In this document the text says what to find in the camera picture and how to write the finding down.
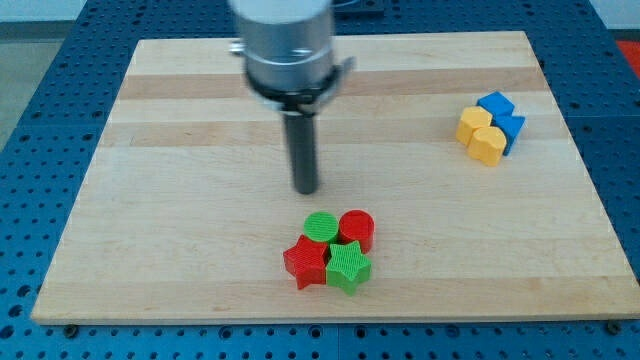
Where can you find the silver robot arm cylinder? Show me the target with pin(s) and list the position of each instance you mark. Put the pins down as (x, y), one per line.
(288, 52)

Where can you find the red star block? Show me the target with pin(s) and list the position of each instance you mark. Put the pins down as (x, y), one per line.
(306, 261)

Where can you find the green star block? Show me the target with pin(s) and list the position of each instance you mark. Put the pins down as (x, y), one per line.
(348, 267)

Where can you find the wooden board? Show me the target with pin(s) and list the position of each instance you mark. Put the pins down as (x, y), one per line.
(187, 206)

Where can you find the green cylinder block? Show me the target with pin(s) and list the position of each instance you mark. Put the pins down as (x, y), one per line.
(321, 227)

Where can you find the black pusher rod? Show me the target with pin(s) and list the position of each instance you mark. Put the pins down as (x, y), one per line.
(301, 144)

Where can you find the red cylinder block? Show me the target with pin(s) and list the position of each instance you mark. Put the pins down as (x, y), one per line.
(357, 226)

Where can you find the yellow hexagon block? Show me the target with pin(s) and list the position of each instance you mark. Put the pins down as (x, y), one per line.
(471, 119)

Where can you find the yellow rounded block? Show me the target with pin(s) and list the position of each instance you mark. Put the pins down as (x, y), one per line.
(487, 145)

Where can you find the blue cube block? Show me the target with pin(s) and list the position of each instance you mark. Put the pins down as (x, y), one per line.
(497, 104)

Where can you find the blue triangle block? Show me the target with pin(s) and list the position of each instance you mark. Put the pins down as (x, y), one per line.
(511, 126)

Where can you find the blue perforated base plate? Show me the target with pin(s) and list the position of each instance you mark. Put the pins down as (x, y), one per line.
(49, 150)

